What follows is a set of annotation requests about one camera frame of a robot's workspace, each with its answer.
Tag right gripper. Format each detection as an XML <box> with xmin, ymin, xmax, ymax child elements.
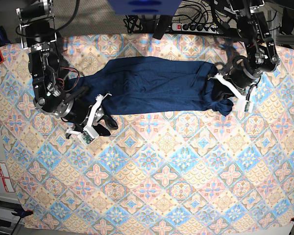
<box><xmin>61</xmin><ymin>93</ymin><xmax>118</xmax><ymax>139</ymax></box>

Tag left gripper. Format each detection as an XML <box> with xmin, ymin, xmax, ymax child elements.
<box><xmin>208</xmin><ymin>55</ymin><xmax>261</xmax><ymax>113</ymax></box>

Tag blue long-sleeve shirt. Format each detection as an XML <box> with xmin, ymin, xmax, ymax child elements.
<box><xmin>65</xmin><ymin>57</ymin><xmax>233</xmax><ymax>116</ymax></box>

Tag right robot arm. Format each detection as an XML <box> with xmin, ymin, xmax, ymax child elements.
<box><xmin>16</xmin><ymin>0</ymin><xmax>118</xmax><ymax>142</ymax></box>

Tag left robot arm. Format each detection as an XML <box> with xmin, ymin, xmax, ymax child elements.
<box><xmin>209</xmin><ymin>0</ymin><xmax>280</xmax><ymax>113</ymax></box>

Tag patterned tablecloth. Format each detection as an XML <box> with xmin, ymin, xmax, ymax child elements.
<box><xmin>0</xmin><ymin>44</ymin><xmax>294</xmax><ymax>235</ymax></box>

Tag white red stickers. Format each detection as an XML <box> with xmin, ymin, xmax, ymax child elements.
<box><xmin>0</xmin><ymin>162</ymin><xmax>14</xmax><ymax>193</ymax></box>

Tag clamp lower left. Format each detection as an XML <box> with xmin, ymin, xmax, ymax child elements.
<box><xmin>11</xmin><ymin>209</ymin><xmax>33</xmax><ymax>218</ymax></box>

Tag blue box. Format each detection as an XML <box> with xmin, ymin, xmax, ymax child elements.
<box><xmin>108</xmin><ymin>0</ymin><xmax>182</xmax><ymax>16</ymax></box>

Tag tangled black cables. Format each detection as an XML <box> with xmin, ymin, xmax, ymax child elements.
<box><xmin>123</xmin><ymin>0</ymin><xmax>236</xmax><ymax>34</ymax></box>

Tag white power strip red switch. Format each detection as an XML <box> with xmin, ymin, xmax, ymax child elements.
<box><xmin>171</xmin><ymin>23</ymin><xmax>219</xmax><ymax>34</ymax></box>

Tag black strap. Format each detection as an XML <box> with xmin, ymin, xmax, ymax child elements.
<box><xmin>152</xmin><ymin>15</ymin><xmax>172</xmax><ymax>40</ymax></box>

